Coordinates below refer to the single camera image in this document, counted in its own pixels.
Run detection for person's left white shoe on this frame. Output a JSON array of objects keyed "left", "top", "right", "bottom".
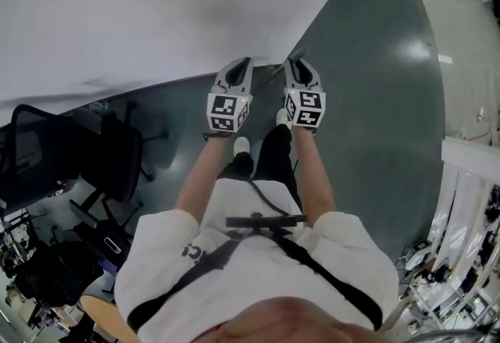
[{"left": 233, "top": 136, "right": 252, "bottom": 157}]

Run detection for round wooden table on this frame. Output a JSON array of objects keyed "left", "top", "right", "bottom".
[{"left": 79, "top": 294, "right": 138, "bottom": 343}]

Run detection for black chest harness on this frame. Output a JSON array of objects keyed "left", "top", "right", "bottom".
[{"left": 127, "top": 178, "right": 384, "bottom": 331}]

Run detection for white t-shirt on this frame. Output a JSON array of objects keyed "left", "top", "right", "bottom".
[{"left": 113, "top": 178, "right": 400, "bottom": 334}]

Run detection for person's left forearm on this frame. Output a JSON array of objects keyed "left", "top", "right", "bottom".
[{"left": 174, "top": 131, "right": 232, "bottom": 226}]

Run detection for person's right forearm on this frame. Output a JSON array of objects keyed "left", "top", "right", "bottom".
[{"left": 290, "top": 125, "right": 339, "bottom": 223}]

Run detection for black trousers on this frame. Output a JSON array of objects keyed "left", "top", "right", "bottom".
[{"left": 219, "top": 124, "right": 302, "bottom": 209}]

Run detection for person's chin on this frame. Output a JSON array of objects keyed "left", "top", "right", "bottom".
[{"left": 213, "top": 295, "right": 500, "bottom": 343}]

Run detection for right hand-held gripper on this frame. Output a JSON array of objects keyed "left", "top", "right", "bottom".
[{"left": 282, "top": 57, "right": 327, "bottom": 129}]

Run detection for black padded office chair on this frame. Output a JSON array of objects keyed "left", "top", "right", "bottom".
[{"left": 72, "top": 100, "right": 170, "bottom": 205}]

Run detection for person's right white shoe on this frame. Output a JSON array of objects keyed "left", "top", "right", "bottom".
[{"left": 275, "top": 108, "right": 293, "bottom": 131}]

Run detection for person's white shoe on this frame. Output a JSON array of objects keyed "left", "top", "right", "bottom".
[
  {"left": 233, "top": 136, "right": 252, "bottom": 157},
  {"left": 275, "top": 108, "right": 293, "bottom": 131}
]

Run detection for white partition rack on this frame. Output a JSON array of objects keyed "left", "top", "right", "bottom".
[{"left": 426, "top": 137, "right": 500, "bottom": 295}]

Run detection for black mesh office chair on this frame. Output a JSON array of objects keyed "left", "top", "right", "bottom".
[{"left": 0, "top": 103, "right": 85, "bottom": 212}]

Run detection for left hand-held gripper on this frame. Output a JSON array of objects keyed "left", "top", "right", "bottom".
[{"left": 205, "top": 56, "right": 255, "bottom": 134}]

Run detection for thin dark-handled broom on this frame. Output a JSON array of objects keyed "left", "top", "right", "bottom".
[{"left": 268, "top": 45, "right": 313, "bottom": 77}]

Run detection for black office chair with armrest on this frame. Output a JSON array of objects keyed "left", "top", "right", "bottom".
[{"left": 68, "top": 195, "right": 140, "bottom": 268}]

